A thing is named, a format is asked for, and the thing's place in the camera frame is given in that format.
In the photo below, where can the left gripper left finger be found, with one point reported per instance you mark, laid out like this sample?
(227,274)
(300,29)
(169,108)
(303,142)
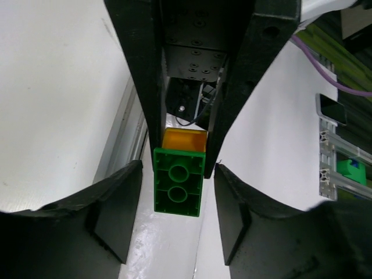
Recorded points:
(85,235)

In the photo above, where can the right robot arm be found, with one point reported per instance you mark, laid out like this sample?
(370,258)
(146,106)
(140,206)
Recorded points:
(325,10)

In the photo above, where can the green plastic part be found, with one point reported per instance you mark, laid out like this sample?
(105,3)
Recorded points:
(353,170)

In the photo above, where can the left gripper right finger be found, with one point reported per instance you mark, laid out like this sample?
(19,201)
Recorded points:
(264,238)

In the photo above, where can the smartphone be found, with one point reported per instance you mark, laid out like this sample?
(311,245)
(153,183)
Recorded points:
(330,110)

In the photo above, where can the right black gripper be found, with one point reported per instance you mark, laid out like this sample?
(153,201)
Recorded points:
(199,37)

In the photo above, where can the yellow flower lego brick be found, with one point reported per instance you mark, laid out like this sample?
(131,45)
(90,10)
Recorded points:
(185,139)

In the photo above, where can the green lego brick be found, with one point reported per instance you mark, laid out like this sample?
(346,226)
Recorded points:
(178,181)

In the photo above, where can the aluminium frame rail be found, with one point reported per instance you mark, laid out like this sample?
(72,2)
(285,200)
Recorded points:
(333,148)

